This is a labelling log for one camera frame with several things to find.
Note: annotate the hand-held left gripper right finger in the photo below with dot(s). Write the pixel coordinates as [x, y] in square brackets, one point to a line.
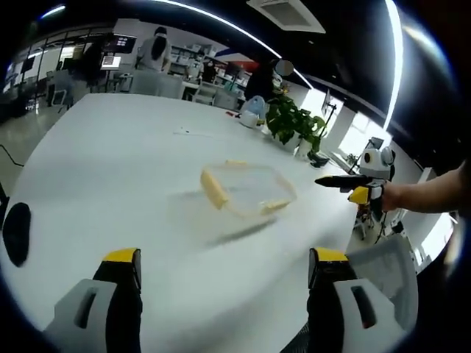
[342, 316]

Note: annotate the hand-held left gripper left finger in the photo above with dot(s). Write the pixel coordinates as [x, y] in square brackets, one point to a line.
[84, 316]

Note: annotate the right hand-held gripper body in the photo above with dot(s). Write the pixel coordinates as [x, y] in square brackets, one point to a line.
[377, 163]

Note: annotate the clear plastic box yellow buckles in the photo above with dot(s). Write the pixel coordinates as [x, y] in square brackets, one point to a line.
[254, 187]

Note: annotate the person's right hand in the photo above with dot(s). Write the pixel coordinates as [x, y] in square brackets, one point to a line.
[393, 198]

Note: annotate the potted green plant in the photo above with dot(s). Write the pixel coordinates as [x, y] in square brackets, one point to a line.
[290, 121]

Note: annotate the ceiling light strip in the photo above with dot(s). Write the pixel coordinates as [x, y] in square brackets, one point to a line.
[398, 62]

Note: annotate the black oval pad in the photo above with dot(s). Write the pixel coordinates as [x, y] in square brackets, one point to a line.
[16, 235]

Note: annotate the white blue round appliance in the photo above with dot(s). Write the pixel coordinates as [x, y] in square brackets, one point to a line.
[252, 112]

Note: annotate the ceiling air vent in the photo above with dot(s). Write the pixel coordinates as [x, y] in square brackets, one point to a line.
[287, 14]

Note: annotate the small monitor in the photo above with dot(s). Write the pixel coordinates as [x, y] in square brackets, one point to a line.
[110, 61]

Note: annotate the dark wall screen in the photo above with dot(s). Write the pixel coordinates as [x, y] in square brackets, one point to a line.
[121, 42]

